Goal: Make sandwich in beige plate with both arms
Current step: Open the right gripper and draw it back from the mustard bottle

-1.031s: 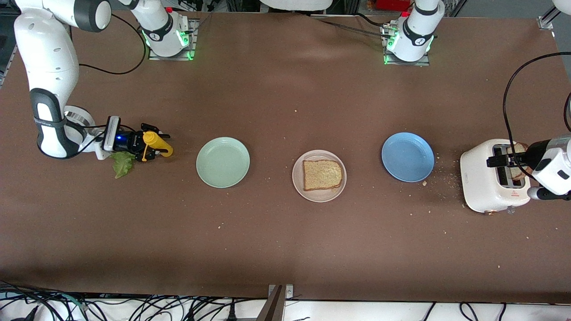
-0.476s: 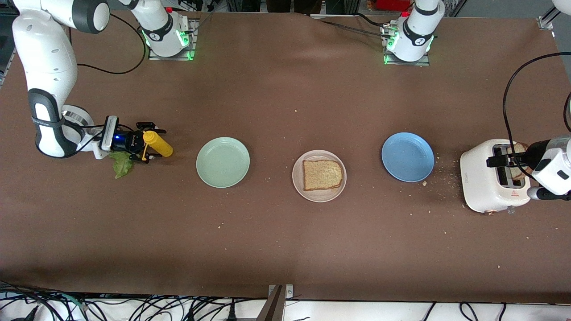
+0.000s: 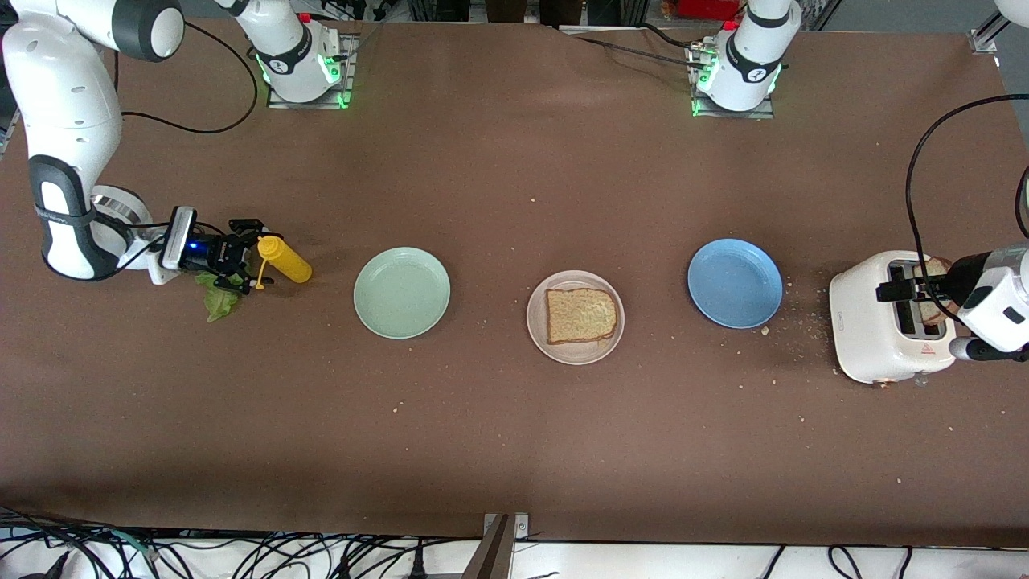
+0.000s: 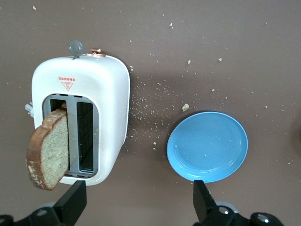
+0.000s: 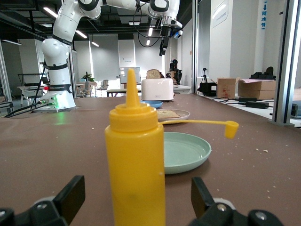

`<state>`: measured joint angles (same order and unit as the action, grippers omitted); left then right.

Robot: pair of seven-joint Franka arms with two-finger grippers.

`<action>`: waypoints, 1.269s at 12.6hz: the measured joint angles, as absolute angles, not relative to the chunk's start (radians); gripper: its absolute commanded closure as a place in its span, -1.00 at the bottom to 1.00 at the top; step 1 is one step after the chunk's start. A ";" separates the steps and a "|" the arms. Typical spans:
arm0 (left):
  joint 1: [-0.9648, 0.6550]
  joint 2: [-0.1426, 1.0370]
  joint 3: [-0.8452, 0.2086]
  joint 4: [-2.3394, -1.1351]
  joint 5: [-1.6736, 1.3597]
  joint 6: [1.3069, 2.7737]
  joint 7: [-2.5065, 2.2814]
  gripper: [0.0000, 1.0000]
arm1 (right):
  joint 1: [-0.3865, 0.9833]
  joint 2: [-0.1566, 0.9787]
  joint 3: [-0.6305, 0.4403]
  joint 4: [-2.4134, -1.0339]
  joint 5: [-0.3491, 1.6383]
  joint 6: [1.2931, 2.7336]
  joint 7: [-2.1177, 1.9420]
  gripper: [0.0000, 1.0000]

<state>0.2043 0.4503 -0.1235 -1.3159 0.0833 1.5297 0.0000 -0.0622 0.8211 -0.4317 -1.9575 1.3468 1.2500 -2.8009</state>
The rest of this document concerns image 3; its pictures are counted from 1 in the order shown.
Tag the red box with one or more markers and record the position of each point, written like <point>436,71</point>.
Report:
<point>707,8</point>

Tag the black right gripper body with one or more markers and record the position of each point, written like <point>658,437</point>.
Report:
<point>219,253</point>

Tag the blue plate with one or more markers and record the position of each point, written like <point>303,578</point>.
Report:
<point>735,283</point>

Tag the mint green plate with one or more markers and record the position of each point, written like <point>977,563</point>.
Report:
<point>402,293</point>

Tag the beige plate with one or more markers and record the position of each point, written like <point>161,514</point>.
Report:
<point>537,322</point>

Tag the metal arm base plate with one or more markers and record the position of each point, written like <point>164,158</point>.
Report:
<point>347,80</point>
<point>764,112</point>

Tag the green lettuce leaf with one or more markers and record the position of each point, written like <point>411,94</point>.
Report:
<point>217,304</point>

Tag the brown toast bread slice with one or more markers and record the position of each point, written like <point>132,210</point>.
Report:
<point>934,267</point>
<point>580,315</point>

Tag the aluminium frame profile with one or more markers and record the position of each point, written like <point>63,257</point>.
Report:
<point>985,40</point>

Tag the brown table cover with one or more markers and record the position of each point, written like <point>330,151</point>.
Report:
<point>514,201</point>

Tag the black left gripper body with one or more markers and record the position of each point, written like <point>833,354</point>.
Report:
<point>965,271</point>

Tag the white toaster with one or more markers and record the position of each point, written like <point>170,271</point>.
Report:
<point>864,322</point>

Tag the yellow mustard squeeze bottle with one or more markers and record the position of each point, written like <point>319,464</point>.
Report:
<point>288,261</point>

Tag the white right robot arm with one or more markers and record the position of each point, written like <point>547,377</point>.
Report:
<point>68,104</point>

